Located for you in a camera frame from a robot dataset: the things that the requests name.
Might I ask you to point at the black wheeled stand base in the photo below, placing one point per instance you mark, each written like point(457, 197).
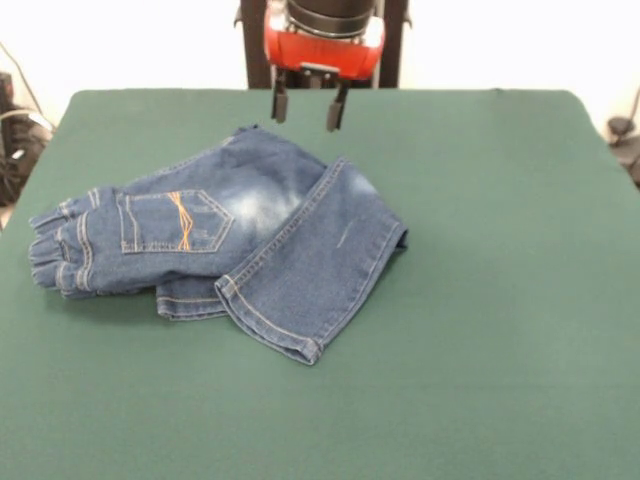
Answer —
point(20, 150)
point(631, 160)

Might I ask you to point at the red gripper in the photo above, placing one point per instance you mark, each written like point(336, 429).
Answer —
point(325, 55)

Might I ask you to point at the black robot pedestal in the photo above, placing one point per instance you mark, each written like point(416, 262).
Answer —
point(255, 50)

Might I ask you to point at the blue denim jeans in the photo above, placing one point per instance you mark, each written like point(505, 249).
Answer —
point(250, 225)

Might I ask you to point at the dark green table cloth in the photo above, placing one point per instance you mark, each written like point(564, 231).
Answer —
point(450, 325)

